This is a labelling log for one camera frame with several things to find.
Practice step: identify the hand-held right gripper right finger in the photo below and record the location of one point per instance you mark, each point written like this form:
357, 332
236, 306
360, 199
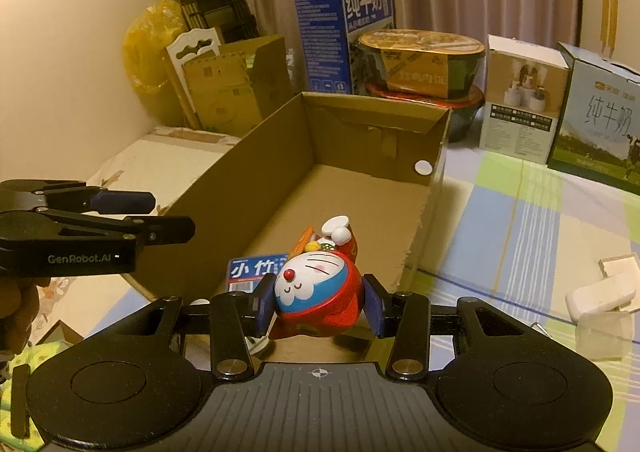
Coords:
376, 307

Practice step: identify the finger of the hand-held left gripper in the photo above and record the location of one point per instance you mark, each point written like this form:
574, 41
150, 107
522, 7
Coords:
165, 230
125, 202

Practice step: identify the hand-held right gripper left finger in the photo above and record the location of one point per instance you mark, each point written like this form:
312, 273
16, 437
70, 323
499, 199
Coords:
264, 307

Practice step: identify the blue tissue pack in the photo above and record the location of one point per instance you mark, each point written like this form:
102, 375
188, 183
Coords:
252, 272

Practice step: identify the red blue cartoon cat toy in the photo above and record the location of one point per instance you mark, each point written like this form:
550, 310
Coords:
312, 292

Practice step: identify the white oblong plastic case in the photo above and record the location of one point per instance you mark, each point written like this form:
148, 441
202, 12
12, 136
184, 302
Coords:
600, 297

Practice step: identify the white square plastic cover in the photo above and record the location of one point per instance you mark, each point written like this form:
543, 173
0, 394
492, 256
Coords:
622, 267

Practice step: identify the person's left hand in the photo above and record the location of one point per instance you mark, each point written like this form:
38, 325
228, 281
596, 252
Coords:
17, 312

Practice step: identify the flat taped beige carton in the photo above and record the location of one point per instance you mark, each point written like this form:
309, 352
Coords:
150, 161

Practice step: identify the cartoon print sheet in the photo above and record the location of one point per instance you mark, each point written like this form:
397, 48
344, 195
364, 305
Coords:
90, 307

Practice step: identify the green tissue packs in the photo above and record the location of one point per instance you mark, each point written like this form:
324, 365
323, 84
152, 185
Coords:
30, 357

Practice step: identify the yellow plastic bag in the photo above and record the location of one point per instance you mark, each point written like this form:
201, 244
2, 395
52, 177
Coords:
145, 51

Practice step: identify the small brown cardboard box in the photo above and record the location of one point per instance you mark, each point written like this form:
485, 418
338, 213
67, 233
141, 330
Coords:
230, 81

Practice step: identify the plaid cloth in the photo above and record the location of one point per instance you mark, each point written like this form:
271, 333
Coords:
525, 242

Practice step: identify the white carved wooden board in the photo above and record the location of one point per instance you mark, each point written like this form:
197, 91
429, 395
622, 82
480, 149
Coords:
192, 44

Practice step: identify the red black instant noodle bowl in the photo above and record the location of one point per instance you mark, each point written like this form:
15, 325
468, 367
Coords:
465, 116

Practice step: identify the green gold instant noodle bowl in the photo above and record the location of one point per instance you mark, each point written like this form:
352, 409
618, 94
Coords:
425, 66

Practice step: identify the white product box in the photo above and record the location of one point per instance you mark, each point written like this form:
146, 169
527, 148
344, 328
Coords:
520, 106

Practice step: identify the blue milk carton box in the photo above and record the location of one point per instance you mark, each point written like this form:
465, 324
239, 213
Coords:
325, 41

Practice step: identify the cow print milk carton box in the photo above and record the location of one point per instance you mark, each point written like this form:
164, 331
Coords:
600, 131

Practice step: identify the orange hanging strips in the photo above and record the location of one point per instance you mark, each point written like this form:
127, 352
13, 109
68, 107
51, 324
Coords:
609, 16

